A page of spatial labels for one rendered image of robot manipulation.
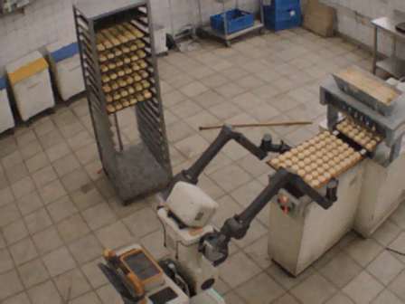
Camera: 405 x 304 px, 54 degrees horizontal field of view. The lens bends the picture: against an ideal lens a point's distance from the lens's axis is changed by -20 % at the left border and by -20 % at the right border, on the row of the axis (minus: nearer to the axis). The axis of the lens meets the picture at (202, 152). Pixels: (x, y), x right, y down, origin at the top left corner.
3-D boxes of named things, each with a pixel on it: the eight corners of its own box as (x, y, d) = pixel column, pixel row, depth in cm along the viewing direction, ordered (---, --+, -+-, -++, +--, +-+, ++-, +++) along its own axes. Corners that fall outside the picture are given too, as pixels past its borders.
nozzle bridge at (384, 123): (342, 109, 349) (343, 72, 328) (405, 149, 301) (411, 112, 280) (318, 123, 335) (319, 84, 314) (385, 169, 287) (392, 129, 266)
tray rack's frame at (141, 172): (176, 186, 415) (152, -2, 306) (124, 208, 398) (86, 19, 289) (146, 149, 461) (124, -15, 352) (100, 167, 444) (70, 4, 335)
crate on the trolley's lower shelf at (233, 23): (236, 18, 687) (235, 8, 675) (254, 24, 663) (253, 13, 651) (210, 28, 659) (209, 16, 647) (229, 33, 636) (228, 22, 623)
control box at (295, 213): (275, 199, 298) (276, 183, 289) (299, 217, 282) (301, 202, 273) (271, 202, 296) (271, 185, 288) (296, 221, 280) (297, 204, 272)
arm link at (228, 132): (225, 117, 258) (238, 126, 253) (232, 128, 270) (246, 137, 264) (169, 181, 255) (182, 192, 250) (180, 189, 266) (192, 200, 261)
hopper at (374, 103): (349, 77, 322) (350, 61, 314) (402, 109, 285) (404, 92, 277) (329, 88, 310) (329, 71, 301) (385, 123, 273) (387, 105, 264)
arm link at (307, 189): (281, 176, 236) (294, 185, 227) (288, 166, 236) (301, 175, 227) (318, 204, 262) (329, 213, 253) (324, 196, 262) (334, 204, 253)
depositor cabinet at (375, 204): (383, 145, 441) (391, 77, 390) (428, 175, 394) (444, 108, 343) (310, 205, 386) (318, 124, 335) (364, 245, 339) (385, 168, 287)
